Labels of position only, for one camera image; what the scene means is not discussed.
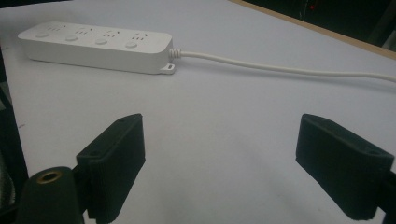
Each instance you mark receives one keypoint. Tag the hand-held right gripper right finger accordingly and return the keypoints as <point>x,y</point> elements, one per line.
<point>339,161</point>

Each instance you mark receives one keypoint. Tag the white power strip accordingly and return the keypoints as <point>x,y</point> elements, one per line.
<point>99,46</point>

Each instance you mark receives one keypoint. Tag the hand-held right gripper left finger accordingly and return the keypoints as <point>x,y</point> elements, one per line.
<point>113,161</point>

